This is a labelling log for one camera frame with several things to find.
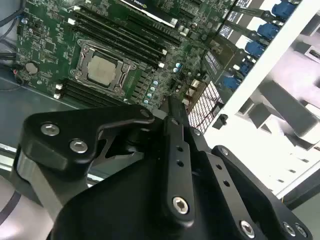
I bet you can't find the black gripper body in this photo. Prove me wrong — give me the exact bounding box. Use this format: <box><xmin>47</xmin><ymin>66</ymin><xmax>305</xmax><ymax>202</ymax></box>
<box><xmin>51</xmin><ymin>152</ymin><xmax>238</xmax><ymax>240</ymax></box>

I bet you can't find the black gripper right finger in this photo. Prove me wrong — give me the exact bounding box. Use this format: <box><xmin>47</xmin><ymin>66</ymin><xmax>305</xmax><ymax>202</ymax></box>
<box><xmin>176</xmin><ymin>98</ymin><xmax>315</xmax><ymax>240</ymax></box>

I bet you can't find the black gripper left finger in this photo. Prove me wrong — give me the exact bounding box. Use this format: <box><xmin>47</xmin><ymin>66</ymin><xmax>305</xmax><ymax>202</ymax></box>
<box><xmin>12</xmin><ymin>96</ymin><xmax>198</xmax><ymax>227</ymax></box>

